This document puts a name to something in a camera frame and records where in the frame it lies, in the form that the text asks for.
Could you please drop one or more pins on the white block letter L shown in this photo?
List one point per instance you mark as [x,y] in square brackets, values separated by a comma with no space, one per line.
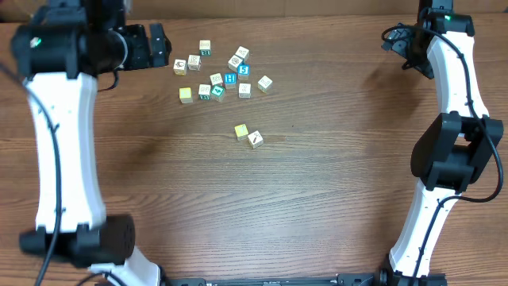
[265,84]

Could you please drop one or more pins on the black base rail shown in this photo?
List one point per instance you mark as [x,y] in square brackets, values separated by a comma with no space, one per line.
[309,281]

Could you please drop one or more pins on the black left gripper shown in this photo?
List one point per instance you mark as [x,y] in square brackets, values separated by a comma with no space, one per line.
[157,45]

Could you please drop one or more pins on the white block number 3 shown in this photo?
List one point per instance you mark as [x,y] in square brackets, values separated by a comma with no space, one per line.
[244,90]

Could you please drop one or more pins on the white block green side top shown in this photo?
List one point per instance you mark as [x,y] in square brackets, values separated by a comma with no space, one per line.
[205,47]

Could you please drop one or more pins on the blue H block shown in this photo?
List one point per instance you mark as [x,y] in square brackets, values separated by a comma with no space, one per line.
[230,80]

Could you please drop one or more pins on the blue number 5 block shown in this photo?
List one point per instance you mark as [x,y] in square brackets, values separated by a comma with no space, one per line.
[243,72]

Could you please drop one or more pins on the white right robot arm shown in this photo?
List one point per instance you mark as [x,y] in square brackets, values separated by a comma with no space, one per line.
[453,152]

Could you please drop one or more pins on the yellow top block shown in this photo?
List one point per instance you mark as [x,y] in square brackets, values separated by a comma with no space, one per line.
[185,95]

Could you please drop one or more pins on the white block green B side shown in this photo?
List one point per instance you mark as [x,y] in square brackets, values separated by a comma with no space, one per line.
[204,92]

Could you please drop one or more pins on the green number 4 block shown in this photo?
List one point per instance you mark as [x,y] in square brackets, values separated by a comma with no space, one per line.
[217,93]

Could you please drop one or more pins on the white block far top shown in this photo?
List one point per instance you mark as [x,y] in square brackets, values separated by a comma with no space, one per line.
[243,53]

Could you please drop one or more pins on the white block yellow side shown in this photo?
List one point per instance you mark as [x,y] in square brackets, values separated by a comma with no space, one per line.
[180,67]

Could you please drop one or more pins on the yellow G block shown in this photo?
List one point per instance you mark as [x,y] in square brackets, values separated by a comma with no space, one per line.
[241,132]

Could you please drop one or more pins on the white block beside H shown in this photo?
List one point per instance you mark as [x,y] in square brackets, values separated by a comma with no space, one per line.
[216,79]

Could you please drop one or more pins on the white block leaf picture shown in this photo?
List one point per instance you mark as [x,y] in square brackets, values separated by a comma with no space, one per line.
[194,62]

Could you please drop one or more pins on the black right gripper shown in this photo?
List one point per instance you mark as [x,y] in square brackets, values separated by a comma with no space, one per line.
[409,56]

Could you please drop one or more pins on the white block shell picture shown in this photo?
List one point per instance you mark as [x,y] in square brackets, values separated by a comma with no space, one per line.
[234,63]

